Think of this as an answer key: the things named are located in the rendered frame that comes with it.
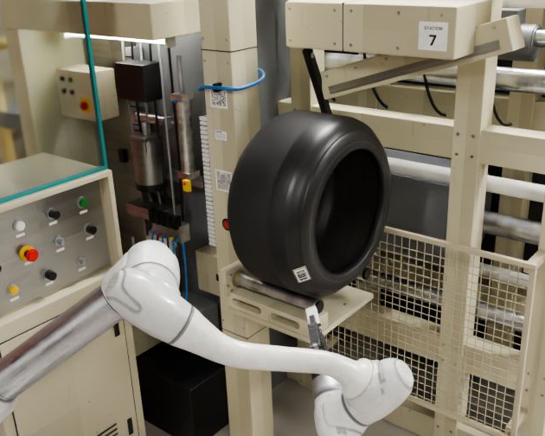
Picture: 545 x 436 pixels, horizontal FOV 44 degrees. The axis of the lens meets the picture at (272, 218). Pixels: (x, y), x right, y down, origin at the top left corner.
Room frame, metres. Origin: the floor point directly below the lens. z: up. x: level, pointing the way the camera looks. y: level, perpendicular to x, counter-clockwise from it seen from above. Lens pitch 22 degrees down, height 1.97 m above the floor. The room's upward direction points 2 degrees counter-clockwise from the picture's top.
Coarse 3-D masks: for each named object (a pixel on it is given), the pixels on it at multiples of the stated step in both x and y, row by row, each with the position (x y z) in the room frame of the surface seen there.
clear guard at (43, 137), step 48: (0, 0) 2.01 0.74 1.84; (48, 0) 2.13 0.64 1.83; (0, 48) 1.99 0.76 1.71; (48, 48) 2.11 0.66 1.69; (0, 96) 1.97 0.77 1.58; (48, 96) 2.09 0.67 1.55; (96, 96) 2.22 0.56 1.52; (0, 144) 1.95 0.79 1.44; (48, 144) 2.07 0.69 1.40; (96, 144) 2.21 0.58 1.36; (0, 192) 1.93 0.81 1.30
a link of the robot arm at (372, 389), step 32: (192, 320) 1.31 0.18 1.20; (192, 352) 1.31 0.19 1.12; (224, 352) 1.31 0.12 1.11; (256, 352) 1.32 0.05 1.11; (288, 352) 1.32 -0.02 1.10; (320, 352) 1.32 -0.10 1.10; (352, 384) 1.29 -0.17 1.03; (384, 384) 1.28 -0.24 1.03; (352, 416) 1.30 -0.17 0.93; (384, 416) 1.30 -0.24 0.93
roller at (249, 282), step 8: (240, 272) 2.09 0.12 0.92; (240, 280) 2.06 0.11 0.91; (248, 280) 2.04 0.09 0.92; (256, 280) 2.03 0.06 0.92; (248, 288) 2.04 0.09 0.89; (256, 288) 2.01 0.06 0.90; (264, 288) 1.99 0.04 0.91; (272, 288) 1.98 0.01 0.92; (280, 288) 1.97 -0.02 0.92; (272, 296) 1.97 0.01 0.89; (280, 296) 1.95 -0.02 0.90; (288, 296) 1.93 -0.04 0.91; (296, 296) 1.92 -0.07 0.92; (304, 296) 1.91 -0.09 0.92; (296, 304) 1.91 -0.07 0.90; (304, 304) 1.89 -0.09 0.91; (312, 304) 1.87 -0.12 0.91; (320, 304) 1.87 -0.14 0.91
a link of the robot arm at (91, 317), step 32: (128, 256) 1.48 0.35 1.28; (160, 256) 1.45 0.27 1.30; (96, 288) 1.48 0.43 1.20; (64, 320) 1.44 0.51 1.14; (96, 320) 1.43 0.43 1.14; (32, 352) 1.42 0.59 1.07; (64, 352) 1.42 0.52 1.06; (0, 384) 1.40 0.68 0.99; (32, 384) 1.43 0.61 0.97; (0, 416) 1.39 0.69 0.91
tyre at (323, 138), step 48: (288, 144) 1.92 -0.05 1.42; (336, 144) 1.91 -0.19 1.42; (240, 192) 1.90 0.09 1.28; (288, 192) 1.81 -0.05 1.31; (336, 192) 2.32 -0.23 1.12; (384, 192) 2.12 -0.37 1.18; (240, 240) 1.88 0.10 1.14; (288, 240) 1.78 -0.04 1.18; (336, 240) 2.21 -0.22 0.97; (288, 288) 1.88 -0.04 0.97; (336, 288) 1.91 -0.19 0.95
